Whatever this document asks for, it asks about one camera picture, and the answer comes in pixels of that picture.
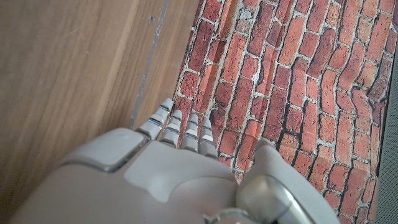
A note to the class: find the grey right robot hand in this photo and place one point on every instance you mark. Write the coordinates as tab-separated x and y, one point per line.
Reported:
149	186

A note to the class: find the red brick printed backdrop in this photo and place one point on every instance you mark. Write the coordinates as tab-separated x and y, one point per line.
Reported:
311	93

